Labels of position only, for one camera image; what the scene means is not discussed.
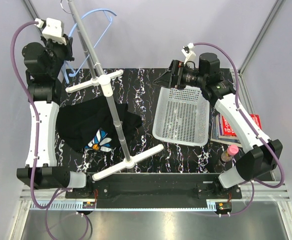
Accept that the black daisy print t-shirt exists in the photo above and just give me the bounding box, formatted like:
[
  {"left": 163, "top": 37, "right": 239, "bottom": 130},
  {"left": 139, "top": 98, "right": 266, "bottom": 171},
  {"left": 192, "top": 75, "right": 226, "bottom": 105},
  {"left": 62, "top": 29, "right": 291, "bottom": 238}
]
[{"left": 55, "top": 98, "right": 143, "bottom": 153}]

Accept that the pink cap bottle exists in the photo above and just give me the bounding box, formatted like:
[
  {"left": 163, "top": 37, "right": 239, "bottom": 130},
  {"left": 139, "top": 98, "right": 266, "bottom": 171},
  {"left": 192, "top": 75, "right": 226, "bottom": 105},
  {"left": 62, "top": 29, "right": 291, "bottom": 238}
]
[{"left": 220, "top": 145, "right": 239, "bottom": 163}]

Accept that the grey white garment rack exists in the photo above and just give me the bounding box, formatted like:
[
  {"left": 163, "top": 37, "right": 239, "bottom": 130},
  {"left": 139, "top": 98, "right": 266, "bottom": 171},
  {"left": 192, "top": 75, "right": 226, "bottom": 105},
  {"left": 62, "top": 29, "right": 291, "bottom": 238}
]
[{"left": 66, "top": 0, "right": 164, "bottom": 182}]

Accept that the white plastic mesh basket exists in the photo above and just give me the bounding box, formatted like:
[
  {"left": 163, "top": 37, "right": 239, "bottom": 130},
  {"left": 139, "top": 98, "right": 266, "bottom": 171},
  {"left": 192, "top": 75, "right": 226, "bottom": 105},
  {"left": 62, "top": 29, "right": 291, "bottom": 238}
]
[{"left": 152, "top": 86, "right": 210, "bottom": 147}]

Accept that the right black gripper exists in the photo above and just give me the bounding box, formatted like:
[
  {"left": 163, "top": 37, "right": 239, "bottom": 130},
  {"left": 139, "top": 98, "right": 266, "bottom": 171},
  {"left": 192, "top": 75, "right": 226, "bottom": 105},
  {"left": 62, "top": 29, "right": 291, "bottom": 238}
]
[{"left": 153, "top": 59, "right": 206, "bottom": 91}]

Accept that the light blue clothes hanger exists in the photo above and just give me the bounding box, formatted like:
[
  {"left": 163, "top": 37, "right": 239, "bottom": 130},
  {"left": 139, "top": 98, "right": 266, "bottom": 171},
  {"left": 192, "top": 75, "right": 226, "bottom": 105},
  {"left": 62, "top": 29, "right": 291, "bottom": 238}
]
[{"left": 60, "top": 0, "right": 118, "bottom": 85}]

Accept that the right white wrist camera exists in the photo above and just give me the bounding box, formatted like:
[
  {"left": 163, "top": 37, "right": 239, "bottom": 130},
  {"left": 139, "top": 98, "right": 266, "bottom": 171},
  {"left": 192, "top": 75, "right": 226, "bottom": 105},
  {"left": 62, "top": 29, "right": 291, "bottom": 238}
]
[{"left": 181, "top": 42, "right": 196, "bottom": 64}]

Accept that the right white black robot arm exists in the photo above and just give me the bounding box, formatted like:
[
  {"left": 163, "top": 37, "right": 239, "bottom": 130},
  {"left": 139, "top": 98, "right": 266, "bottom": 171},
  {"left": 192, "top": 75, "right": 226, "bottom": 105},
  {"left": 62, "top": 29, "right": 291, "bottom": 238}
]
[{"left": 153, "top": 52, "right": 283, "bottom": 198}]

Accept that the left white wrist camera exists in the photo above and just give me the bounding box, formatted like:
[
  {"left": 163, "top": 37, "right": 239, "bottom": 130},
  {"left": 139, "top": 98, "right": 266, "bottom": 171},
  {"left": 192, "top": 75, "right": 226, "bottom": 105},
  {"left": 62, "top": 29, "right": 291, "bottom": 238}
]
[{"left": 34, "top": 18, "right": 66, "bottom": 45}]

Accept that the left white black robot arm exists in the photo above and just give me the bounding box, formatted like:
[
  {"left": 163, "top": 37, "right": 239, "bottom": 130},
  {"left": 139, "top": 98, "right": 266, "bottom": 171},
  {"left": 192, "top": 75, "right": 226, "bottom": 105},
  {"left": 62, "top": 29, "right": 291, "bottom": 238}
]
[{"left": 16, "top": 34, "right": 94, "bottom": 198}]

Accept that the black marbled table mat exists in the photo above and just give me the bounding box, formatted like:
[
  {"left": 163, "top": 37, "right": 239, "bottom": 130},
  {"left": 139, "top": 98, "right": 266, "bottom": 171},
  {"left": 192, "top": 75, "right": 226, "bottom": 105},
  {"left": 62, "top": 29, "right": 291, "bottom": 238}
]
[{"left": 55, "top": 68, "right": 228, "bottom": 173}]

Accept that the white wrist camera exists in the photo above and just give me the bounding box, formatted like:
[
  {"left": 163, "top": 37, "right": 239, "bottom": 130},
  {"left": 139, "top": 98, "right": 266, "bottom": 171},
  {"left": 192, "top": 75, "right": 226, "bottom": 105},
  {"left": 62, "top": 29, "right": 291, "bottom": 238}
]
[
  {"left": 34, "top": 18, "right": 66, "bottom": 45},
  {"left": 181, "top": 42, "right": 196, "bottom": 64}
]

